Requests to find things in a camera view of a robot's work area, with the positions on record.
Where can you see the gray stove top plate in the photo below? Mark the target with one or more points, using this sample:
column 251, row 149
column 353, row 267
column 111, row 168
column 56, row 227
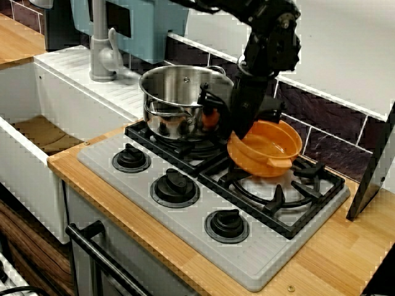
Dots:
column 277, row 262

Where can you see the gray oven door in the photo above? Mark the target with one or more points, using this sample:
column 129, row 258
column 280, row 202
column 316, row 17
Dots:
column 139, row 246

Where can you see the white sink basin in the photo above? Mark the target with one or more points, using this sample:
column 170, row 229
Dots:
column 77, row 92

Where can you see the stainless steel pot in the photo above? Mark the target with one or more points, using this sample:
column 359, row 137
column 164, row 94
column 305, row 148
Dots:
column 172, row 83

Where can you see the black burner grate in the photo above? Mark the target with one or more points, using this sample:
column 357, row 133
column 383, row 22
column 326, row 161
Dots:
column 160, row 148
column 277, row 200

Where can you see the silver metal frame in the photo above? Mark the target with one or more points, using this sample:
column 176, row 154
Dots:
column 9, row 277

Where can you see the black stove knob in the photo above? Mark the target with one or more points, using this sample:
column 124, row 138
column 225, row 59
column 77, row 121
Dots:
column 173, row 188
column 131, row 158
column 227, row 226

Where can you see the orange plastic pot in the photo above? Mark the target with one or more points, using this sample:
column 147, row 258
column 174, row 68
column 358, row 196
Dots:
column 265, row 160

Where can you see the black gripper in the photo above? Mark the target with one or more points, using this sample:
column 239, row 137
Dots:
column 250, row 89

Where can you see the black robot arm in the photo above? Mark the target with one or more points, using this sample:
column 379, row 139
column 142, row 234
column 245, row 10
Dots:
column 277, row 31

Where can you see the teal toy microwave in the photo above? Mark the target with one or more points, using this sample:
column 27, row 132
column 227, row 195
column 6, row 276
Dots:
column 154, row 31

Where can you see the gray toy faucet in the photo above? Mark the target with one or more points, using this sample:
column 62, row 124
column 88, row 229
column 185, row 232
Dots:
column 100, row 46

